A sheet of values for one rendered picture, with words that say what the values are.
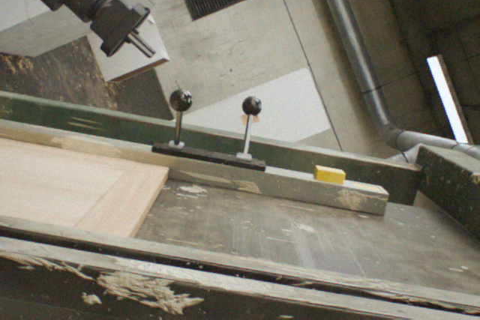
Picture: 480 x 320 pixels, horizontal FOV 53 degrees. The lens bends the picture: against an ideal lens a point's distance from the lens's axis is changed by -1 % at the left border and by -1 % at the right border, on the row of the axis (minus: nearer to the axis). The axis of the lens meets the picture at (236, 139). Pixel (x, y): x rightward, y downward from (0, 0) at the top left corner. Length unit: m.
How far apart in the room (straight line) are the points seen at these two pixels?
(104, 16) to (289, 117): 3.46
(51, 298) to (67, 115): 0.78
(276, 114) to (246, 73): 4.46
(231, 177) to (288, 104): 3.51
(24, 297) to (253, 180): 0.53
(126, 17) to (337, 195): 0.51
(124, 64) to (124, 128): 4.64
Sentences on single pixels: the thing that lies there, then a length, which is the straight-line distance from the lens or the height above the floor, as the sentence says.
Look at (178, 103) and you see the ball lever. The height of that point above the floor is 1.44.
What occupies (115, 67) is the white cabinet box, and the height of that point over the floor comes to 0.17.
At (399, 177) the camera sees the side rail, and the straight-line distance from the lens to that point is 1.15.
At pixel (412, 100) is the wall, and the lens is 9.14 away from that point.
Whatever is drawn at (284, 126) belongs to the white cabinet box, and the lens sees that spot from 4.34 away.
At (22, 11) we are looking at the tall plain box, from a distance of 3.22.
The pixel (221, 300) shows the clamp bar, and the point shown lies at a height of 1.48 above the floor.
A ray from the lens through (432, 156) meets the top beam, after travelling 1.13.
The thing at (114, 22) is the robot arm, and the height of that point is 1.35.
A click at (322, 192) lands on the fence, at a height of 1.60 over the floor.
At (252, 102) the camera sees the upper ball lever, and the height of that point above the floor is 1.54.
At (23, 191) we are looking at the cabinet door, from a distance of 0.67.
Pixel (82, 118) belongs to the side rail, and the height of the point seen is 1.18.
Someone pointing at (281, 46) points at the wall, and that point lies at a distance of 8.79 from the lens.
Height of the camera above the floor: 1.56
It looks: 4 degrees down
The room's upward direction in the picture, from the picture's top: 69 degrees clockwise
